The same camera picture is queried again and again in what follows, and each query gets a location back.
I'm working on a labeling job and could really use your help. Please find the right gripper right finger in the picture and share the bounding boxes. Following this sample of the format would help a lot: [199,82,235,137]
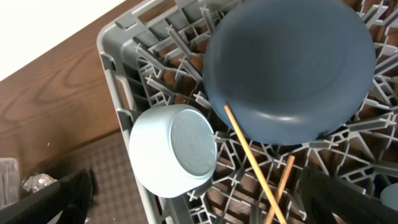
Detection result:
[299,167,397,224]

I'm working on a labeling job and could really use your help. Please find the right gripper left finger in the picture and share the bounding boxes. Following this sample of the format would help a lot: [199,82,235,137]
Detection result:
[1,169,93,224]

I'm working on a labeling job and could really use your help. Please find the foil wrapper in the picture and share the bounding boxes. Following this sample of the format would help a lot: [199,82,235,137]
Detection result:
[22,174,57,193]

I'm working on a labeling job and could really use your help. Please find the wooden chopstick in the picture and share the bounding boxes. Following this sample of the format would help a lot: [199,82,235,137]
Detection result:
[224,105,287,224]
[264,155,295,224]

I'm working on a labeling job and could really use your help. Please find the light blue rice bowl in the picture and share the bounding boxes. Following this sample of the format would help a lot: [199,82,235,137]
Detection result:
[128,105,217,198]

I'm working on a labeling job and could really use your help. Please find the dark blue plate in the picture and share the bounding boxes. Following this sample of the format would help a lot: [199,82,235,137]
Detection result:
[203,0,376,145]

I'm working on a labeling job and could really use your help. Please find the small blue cup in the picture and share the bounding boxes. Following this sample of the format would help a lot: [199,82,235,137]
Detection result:
[380,183,398,211]

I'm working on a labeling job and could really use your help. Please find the grey dishwasher rack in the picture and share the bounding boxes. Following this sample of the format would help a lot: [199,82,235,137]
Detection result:
[97,1,397,223]

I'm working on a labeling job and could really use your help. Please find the brown serving tray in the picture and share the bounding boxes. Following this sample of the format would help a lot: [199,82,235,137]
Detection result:
[29,133,148,224]

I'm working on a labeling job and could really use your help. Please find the clear plastic bin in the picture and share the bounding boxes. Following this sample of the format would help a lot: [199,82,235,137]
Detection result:
[0,157,21,209]

